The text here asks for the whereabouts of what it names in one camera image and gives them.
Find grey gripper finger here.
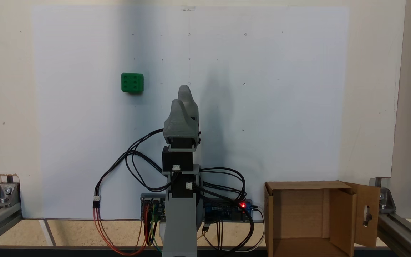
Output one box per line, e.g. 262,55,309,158
164,99,198,130
178,85,199,128

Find green dice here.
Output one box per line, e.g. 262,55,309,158
121,72,144,94

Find white paper sheet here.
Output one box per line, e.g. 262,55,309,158
31,5,349,220

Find blue circuit board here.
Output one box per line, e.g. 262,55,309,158
202,199,253,222

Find brown cardboard box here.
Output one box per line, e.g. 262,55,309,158
264,180,381,257

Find black motor cable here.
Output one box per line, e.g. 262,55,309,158
125,128,172,192
193,167,248,203

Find black and orange cable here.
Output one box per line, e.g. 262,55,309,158
92,152,163,256

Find green jumper wire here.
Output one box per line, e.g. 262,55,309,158
150,214,163,255

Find white cable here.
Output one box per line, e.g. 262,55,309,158
227,206,265,253

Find dark frame crossbar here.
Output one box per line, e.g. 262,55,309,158
0,246,411,257

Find metal corner bracket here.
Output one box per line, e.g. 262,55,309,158
379,188,396,215
0,182,21,208

